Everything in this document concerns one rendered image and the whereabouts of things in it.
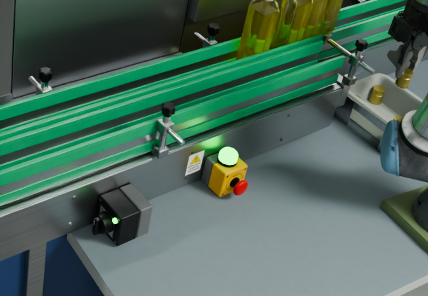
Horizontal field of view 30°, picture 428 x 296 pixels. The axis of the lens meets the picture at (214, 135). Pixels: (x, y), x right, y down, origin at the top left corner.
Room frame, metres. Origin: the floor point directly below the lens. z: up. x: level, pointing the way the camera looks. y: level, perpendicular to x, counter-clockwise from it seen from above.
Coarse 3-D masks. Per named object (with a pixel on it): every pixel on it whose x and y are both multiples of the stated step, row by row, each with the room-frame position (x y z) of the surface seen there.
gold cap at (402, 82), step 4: (408, 68) 1.80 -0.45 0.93; (404, 72) 1.78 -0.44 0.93; (408, 72) 1.79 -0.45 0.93; (412, 72) 1.79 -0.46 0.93; (404, 76) 1.78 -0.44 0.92; (408, 76) 1.78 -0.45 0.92; (396, 80) 1.79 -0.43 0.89; (400, 80) 1.78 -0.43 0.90; (404, 80) 1.77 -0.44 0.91; (408, 80) 1.78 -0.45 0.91; (396, 84) 1.78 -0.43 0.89; (400, 84) 1.78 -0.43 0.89; (404, 84) 1.78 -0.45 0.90; (408, 84) 1.78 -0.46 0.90
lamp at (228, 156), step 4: (224, 148) 1.40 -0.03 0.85; (228, 148) 1.40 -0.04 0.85; (232, 148) 1.41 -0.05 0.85; (220, 152) 1.39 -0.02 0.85; (224, 152) 1.39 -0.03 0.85; (228, 152) 1.39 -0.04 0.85; (232, 152) 1.39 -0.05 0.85; (236, 152) 1.40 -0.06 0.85; (220, 156) 1.38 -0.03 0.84; (224, 156) 1.38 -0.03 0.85; (228, 156) 1.38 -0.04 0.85; (232, 156) 1.38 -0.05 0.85; (236, 156) 1.39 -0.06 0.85; (220, 160) 1.38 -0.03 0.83; (224, 160) 1.37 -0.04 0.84; (228, 160) 1.37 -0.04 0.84; (232, 160) 1.38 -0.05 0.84; (236, 160) 1.39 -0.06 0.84; (220, 164) 1.38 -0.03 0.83; (224, 164) 1.37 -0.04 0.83; (228, 164) 1.37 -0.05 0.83; (232, 164) 1.38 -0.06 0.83
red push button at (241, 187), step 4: (236, 180) 1.37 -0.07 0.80; (244, 180) 1.36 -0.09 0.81; (236, 184) 1.35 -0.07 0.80; (240, 184) 1.35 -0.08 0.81; (244, 184) 1.35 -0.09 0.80; (236, 188) 1.34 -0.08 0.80; (240, 188) 1.34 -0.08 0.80; (244, 188) 1.35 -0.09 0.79; (236, 192) 1.34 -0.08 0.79; (240, 192) 1.35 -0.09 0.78
